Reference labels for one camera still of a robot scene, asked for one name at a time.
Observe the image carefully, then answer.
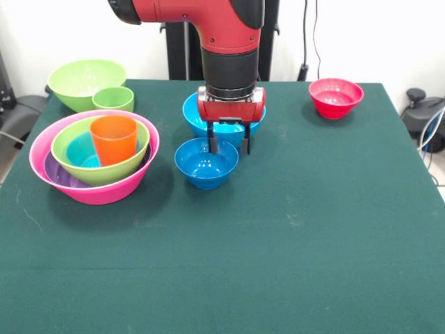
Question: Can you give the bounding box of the green cup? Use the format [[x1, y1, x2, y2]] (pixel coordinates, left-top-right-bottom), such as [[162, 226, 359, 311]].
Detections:
[[92, 86, 135, 113]]

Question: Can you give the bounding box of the light blue straight-sided bowl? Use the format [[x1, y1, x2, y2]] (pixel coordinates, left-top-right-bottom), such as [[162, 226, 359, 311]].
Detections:
[[65, 132, 140, 168]]

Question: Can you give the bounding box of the small dark blue bowl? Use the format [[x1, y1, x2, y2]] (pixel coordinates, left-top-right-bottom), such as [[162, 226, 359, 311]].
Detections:
[[174, 137, 240, 191]]

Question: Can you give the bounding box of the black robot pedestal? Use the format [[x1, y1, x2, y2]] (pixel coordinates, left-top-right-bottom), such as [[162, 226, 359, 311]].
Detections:
[[159, 0, 281, 81]]

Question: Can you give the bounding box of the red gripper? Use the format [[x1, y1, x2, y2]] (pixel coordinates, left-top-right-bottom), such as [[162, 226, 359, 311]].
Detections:
[[197, 86, 267, 156]]

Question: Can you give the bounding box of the black wall cable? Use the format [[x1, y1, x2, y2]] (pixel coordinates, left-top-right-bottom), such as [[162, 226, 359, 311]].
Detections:
[[298, 0, 323, 83]]

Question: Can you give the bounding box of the large blue bowl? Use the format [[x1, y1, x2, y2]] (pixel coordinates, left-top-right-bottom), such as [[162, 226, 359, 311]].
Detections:
[[182, 92, 267, 149]]

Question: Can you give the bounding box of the orange cup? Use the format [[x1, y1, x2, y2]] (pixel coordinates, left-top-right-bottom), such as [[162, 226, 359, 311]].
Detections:
[[89, 115, 139, 167]]

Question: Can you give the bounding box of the large pink bowl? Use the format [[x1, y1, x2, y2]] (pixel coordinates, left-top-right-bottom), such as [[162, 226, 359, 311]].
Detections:
[[29, 110, 161, 205]]

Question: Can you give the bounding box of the small pink bowl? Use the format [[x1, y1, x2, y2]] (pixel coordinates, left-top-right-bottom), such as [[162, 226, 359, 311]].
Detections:
[[308, 77, 365, 120]]

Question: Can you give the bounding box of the bundle of floor cables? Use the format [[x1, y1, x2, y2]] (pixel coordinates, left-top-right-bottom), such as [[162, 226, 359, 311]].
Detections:
[[415, 107, 445, 189]]

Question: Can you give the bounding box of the green bowl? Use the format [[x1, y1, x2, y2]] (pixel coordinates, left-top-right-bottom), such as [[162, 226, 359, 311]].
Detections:
[[50, 116, 151, 186], [47, 58, 128, 113]]

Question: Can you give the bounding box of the dark green table cloth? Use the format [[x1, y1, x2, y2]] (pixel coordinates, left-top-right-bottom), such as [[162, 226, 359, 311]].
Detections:
[[0, 79, 445, 334]]

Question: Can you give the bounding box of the purple bowl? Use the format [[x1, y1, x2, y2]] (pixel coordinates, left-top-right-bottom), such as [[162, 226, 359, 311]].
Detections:
[[44, 142, 153, 189]]

